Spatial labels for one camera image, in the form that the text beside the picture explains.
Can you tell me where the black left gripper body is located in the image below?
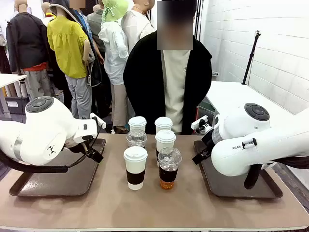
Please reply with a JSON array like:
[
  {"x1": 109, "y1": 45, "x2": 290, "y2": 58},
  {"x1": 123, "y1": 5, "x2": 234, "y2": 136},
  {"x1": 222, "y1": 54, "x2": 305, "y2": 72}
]
[{"x1": 69, "y1": 142, "x2": 89, "y2": 153}]

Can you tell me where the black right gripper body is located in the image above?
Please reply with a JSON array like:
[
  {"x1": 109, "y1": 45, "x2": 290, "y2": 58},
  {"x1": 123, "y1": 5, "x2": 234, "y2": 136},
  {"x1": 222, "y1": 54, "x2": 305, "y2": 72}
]
[{"x1": 201, "y1": 128, "x2": 216, "y2": 152}]

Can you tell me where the white paper cup black sleeve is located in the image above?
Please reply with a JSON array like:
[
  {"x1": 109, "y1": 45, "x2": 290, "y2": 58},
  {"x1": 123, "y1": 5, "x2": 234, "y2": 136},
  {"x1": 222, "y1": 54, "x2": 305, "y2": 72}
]
[
  {"x1": 128, "y1": 116, "x2": 147, "y2": 132},
  {"x1": 123, "y1": 145, "x2": 148, "y2": 191},
  {"x1": 154, "y1": 129, "x2": 176, "y2": 167},
  {"x1": 154, "y1": 116, "x2": 173, "y2": 133}
]

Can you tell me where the clear plastic dome lid cup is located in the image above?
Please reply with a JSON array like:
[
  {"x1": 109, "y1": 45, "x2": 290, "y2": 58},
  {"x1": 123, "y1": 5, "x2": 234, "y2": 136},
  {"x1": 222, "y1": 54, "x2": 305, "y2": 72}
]
[{"x1": 126, "y1": 129, "x2": 148, "y2": 148}]

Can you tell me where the brown plastic serving tray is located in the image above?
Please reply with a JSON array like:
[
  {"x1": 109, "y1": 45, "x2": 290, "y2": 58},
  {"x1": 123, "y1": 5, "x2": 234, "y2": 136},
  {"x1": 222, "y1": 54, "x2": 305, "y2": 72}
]
[
  {"x1": 193, "y1": 140, "x2": 283, "y2": 199},
  {"x1": 9, "y1": 138, "x2": 107, "y2": 197}
]

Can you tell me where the clear iced coffee cup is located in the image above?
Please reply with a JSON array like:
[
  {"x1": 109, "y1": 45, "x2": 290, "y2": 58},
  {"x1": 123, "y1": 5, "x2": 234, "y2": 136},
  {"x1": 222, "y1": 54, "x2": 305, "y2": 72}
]
[{"x1": 157, "y1": 147, "x2": 183, "y2": 190}]

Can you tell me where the green box under table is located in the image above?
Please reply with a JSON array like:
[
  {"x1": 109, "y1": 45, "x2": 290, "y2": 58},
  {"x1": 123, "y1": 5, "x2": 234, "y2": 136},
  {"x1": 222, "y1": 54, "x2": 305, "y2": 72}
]
[{"x1": 197, "y1": 96, "x2": 215, "y2": 121}]

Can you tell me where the dark storage bin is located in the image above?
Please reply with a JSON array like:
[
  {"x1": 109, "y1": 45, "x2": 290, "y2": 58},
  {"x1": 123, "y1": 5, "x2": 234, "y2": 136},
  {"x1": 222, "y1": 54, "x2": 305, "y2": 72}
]
[{"x1": 4, "y1": 96, "x2": 30, "y2": 115}]

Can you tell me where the person in black cardigan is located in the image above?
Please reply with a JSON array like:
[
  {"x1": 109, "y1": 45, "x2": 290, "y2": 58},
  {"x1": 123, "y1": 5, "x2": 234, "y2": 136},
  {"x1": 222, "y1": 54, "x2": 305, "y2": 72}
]
[{"x1": 123, "y1": 0, "x2": 212, "y2": 135}]

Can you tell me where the black tripod stand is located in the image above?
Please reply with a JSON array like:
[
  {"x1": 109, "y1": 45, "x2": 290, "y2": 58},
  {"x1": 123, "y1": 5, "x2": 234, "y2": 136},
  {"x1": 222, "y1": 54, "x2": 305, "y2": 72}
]
[{"x1": 241, "y1": 30, "x2": 262, "y2": 85}]

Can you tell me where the mannequin in white hooded shirt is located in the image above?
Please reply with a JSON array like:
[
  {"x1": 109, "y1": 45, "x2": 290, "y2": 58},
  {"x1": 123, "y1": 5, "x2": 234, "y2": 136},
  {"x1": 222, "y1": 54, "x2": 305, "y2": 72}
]
[{"x1": 98, "y1": 14, "x2": 136, "y2": 133}]

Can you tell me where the mannequin in yellow shirt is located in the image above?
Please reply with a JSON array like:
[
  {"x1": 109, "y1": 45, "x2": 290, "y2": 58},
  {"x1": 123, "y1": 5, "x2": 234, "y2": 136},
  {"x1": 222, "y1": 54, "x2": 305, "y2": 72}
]
[{"x1": 47, "y1": 0, "x2": 96, "y2": 119}]

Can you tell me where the mannequin in black jacket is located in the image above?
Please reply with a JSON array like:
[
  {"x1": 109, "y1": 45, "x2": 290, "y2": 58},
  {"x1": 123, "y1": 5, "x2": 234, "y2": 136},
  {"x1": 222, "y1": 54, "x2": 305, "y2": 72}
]
[{"x1": 6, "y1": 0, "x2": 53, "y2": 99}]

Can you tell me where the mannequin in grey shirt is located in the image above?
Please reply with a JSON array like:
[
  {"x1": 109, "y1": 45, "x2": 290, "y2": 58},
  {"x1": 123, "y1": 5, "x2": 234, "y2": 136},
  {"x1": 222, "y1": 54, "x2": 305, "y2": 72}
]
[{"x1": 86, "y1": 3, "x2": 107, "y2": 56}]

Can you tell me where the background person in blue shirt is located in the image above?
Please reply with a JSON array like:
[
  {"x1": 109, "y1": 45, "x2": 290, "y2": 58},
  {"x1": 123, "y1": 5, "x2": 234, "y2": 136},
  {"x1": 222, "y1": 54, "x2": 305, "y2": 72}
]
[{"x1": 69, "y1": 0, "x2": 106, "y2": 87}]

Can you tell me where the mannequin in white blouse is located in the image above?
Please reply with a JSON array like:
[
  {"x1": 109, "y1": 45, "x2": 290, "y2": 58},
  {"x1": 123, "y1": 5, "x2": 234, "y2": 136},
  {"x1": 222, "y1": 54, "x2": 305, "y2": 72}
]
[{"x1": 120, "y1": 0, "x2": 156, "y2": 54}]

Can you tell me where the light green bucket hat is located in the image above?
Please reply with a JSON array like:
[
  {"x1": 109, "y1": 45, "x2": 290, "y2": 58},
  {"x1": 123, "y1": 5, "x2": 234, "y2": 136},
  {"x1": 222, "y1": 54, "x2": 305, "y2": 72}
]
[{"x1": 101, "y1": 0, "x2": 129, "y2": 23}]

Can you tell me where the black cable clip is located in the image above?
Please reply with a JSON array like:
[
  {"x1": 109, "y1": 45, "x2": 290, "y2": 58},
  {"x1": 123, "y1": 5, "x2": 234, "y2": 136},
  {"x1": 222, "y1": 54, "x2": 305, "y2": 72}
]
[
  {"x1": 86, "y1": 147, "x2": 104, "y2": 164},
  {"x1": 192, "y1": 149, "x2": 211, "y2": 165}
]

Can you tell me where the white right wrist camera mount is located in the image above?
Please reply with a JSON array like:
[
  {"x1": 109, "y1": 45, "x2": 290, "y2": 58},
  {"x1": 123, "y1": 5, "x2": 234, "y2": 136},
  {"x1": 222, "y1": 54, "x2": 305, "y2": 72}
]
[{"x1": 191, "y1": 115, "x2": 213, "y2": 135}]

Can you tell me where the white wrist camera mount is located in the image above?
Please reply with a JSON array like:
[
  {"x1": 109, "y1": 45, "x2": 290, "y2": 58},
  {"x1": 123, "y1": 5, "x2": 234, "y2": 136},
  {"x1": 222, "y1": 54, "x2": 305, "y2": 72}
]
[
  {"x1": 90, "y1": 113, "x2": 107, "y2": 130},
  {"x1": 191, "y1": 115, "x2": 213, "y2": 135}
]

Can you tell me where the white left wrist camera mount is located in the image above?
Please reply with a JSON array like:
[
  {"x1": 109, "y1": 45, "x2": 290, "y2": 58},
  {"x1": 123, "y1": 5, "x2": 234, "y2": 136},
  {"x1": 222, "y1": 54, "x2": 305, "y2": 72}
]
[{"x1": 90, "y1": 113, "x2": 107, "y2": 130}]

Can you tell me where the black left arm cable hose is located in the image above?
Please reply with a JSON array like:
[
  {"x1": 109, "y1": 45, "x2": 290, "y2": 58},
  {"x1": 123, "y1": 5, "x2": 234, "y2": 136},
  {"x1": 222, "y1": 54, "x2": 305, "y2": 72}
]
[{"x1": 0, "y1": 117, "x2": 102, "y2": 174}]

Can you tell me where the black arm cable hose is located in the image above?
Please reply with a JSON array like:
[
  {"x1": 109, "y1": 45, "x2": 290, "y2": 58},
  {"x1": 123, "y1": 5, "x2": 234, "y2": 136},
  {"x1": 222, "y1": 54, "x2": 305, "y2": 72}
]
[
  {"x1": 243, "y1": 156, "x2": 309, "y2": 190},
  {"x1": 0, "y1": 117, "x2": 102, "y2": 174}
]

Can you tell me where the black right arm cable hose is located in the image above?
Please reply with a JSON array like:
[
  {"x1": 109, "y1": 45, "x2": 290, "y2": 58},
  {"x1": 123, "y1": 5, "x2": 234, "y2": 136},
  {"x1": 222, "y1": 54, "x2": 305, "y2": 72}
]
[{"x1": 243, "y1": 156, "x2": 309, "y2": 190}]

